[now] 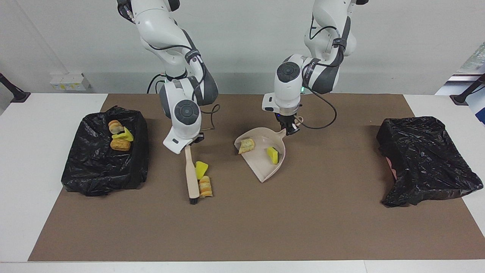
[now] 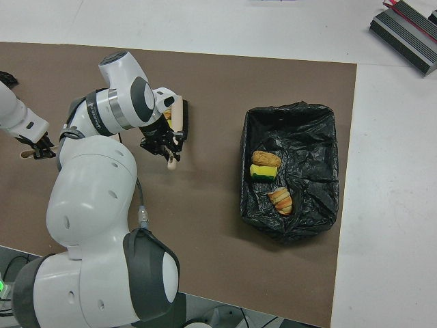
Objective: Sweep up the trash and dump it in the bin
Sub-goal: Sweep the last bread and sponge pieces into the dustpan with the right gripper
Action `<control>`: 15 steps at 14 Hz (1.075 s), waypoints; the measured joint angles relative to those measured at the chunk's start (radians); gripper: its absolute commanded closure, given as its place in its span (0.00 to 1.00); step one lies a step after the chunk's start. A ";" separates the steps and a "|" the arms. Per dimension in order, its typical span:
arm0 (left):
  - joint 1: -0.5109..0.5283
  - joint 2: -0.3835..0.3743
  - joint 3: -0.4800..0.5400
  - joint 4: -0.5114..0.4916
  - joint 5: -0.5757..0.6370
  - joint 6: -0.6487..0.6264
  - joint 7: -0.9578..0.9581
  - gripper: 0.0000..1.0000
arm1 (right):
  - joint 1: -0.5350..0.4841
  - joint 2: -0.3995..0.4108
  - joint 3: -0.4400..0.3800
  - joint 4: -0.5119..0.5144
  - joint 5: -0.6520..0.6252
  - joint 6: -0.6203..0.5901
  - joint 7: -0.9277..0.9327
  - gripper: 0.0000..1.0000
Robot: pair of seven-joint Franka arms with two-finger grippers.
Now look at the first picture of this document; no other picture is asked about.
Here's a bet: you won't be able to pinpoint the black base power cable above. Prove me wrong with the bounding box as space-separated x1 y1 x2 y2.
147 73 167 94

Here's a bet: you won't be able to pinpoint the black camera stand base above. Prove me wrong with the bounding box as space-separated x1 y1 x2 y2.
449 73 485 106
0 72 31 104

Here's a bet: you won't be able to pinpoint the large striped croissant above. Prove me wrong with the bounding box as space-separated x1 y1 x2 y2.
199 176 213 198

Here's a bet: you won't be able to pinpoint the large yellow sponge piece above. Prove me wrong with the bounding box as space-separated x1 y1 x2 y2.
112 127 134 142

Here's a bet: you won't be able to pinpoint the golden brown bread roll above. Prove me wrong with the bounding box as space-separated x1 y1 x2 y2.
110 138 131 152

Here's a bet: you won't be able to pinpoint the pale yellow bread chunk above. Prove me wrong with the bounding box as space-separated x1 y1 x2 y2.
238 138 256 154

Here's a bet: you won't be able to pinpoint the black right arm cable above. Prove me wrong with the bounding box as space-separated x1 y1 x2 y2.
125 4 221 132

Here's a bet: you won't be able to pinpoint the white wall socket box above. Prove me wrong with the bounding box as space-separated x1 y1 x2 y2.
49 73 91 92

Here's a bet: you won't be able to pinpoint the beige hand brush black bristles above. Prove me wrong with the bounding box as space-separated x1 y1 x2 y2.
185 145 200 205

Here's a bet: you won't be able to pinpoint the light blue panel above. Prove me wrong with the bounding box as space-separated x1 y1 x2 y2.
468 86 485 126

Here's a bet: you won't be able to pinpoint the brown table mat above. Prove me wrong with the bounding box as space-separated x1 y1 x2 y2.
28 94 485 262

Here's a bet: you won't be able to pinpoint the wavy yellow sponge piece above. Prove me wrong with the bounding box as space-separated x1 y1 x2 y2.
195 161 209 180

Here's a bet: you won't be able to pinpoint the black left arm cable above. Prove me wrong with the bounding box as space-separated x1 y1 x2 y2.
297 23 349 130

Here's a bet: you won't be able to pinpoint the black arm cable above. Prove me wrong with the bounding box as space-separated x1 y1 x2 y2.
297 23 349 130
125 4 221 132

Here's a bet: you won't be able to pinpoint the black bag lined pink bin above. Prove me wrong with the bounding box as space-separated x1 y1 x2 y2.
376 116 484 208

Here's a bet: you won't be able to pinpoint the white shelf dark edge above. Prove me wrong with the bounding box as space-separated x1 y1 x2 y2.
447 74 485 82

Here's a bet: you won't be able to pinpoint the patterned paper sheet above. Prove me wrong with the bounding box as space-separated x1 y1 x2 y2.
457 42 485 74

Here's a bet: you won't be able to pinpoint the beige plastic dustpan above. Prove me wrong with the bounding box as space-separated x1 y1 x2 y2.
234 116 304 183

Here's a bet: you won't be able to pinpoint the small yellow sponge wedge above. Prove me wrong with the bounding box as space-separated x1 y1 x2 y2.
266 146 280 165

